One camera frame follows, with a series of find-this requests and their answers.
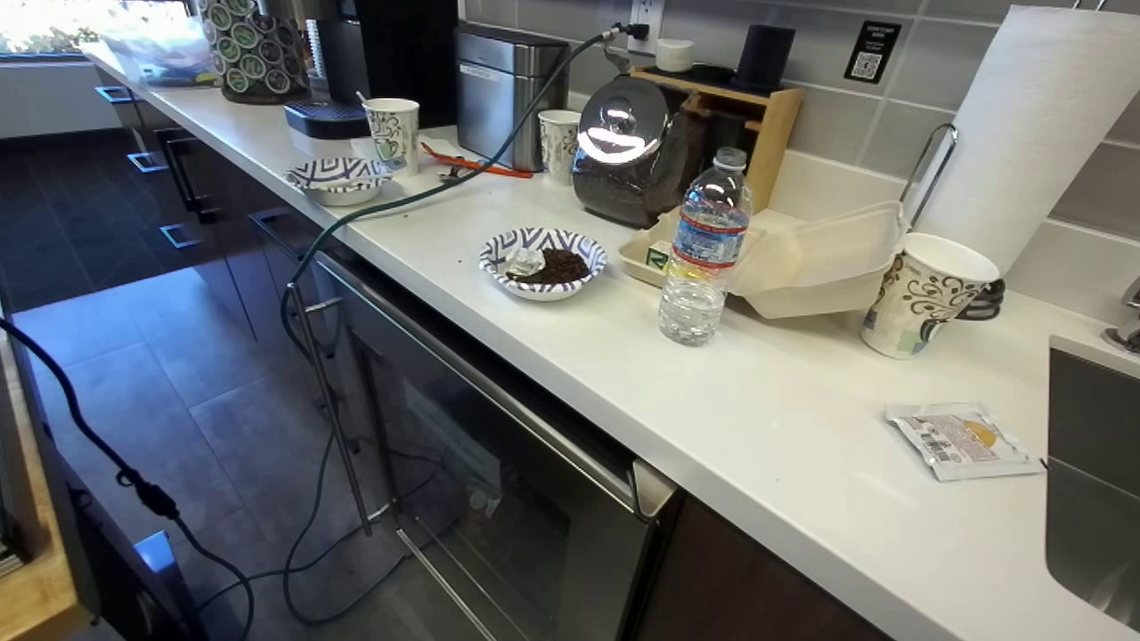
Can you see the black pod coffee maker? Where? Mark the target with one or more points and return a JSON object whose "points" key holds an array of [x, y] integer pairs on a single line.
{"points": [[630, 161]]}

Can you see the black wall sign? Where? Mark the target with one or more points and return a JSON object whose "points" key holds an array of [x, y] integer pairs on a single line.
{"points": [[872, 51]]}

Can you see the patterned paper bowl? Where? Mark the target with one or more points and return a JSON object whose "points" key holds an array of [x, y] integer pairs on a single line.
{"points": [[339, 180]]}

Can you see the coffee pod carousel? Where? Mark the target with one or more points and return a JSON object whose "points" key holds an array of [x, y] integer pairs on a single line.
{"points": [[251, 51]]}

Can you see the stainless steel appliance box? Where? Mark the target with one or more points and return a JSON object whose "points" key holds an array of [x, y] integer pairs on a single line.
{"points": [[505, 91]]}

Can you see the tall black coffee machine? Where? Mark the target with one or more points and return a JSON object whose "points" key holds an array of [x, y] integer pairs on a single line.
{"points": [[369, 59]]}

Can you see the red stirrer stick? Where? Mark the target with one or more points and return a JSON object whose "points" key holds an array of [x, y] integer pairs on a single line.
{"points": [[476, 166]]}

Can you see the small snack packet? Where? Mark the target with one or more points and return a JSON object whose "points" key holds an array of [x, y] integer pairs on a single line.
{"points": [[960, 438]]}

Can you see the clear plastic bag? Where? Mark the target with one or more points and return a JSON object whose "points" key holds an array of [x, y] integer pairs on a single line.
{"points": [[147, 46]]}

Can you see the under counter glass door fridge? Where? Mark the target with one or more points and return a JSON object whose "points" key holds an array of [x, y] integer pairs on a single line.
{"points": [[499, 475]]}

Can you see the large patterned paper cup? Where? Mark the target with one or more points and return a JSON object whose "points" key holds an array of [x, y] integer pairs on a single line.
{"points": [[922, 295]]}

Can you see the wooden pod rack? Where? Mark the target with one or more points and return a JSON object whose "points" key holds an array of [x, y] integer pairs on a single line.
{"points": [[769, 126]]}

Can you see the white paper towel roll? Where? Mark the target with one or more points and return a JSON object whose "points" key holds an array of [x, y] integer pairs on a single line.
{"points": [[1035, 126]]}

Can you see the black cylinder speaker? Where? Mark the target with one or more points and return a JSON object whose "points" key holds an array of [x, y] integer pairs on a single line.
{"points": [[764, 59]]}

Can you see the patterned paper plate with food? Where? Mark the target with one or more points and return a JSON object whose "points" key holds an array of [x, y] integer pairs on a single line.
{"points": [[543, 260]]}

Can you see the plain patterned paper cup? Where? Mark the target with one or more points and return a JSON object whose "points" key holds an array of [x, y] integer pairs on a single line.
{"points": [[558, 145]]}

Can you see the clear plastic water bottle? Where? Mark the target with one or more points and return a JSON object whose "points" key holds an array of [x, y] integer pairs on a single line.
{"points": [[707, 242]]}

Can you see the patterned paper cup with stirrer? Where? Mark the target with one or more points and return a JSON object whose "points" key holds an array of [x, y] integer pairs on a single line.
{"points": [[395, 130]]}

